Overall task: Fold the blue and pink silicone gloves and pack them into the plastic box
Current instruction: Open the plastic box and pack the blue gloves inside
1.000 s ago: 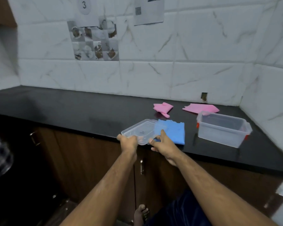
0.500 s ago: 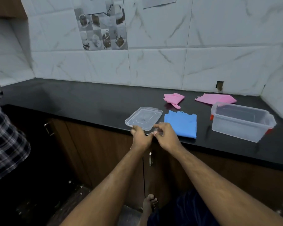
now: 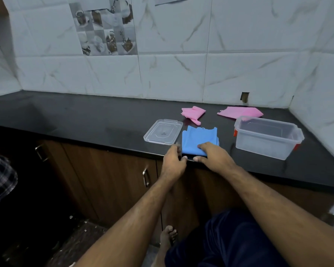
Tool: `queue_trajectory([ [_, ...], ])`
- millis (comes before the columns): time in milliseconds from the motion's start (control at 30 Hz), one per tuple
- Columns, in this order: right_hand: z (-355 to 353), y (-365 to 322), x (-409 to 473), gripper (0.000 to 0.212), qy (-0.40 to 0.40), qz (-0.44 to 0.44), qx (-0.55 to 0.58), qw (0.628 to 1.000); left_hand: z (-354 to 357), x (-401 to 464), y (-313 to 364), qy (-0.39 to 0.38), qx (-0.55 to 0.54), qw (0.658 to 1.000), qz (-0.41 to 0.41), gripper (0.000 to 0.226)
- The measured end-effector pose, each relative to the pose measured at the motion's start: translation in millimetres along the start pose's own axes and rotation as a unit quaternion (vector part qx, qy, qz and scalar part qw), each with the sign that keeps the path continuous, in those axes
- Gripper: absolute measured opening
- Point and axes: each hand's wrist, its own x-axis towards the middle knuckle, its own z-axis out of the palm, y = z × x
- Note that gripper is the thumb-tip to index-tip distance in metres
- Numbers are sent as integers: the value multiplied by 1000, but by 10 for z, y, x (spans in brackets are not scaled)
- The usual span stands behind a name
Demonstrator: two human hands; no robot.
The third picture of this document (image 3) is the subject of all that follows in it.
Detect dark blue shorts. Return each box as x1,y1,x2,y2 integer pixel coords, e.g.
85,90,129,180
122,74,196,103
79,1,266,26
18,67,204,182
164,208,290,267

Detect person's right forearm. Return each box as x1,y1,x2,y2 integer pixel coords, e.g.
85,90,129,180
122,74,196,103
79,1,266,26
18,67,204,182
225,165,334,267

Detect pink folded cloth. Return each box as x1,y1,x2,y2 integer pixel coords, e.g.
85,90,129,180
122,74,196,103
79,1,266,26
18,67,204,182
217,106,264,120

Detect checked fabric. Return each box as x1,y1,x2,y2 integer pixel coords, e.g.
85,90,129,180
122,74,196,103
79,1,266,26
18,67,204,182
0,147,18,211

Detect blue cloth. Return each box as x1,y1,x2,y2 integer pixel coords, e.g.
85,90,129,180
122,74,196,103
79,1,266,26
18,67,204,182
181,126,220,157

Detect person's left hand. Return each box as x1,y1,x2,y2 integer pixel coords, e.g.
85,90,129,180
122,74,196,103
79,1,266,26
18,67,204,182
159,144,188,182

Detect brown wooden cabinet door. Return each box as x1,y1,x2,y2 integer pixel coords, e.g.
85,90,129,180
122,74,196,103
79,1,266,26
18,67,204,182
156,160,248,243
37,139,98,220
61,143,163,245

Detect pink rubber glove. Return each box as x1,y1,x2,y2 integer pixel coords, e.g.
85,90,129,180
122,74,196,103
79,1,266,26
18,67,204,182
181,106,207,126

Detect clear plastic lid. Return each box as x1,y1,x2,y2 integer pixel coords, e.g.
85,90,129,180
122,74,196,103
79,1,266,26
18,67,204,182
143,119,184,144

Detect metal cabinet handle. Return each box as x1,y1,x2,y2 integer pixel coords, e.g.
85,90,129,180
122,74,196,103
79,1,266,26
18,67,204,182
35,144,49,162
142,167,151,188

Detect person's left forearm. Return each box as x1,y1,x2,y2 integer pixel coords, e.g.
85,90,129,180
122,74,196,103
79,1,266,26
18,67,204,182
75,175,175,267

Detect person's right hand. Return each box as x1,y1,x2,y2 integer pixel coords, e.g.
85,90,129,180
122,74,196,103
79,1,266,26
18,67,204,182
193,142,238,173

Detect person's bare foot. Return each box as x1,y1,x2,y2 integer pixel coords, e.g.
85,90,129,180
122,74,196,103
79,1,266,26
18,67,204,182
153,225,179,267

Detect clear container with red latches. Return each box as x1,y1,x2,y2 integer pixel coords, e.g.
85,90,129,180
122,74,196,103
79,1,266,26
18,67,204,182
233,116,305,161

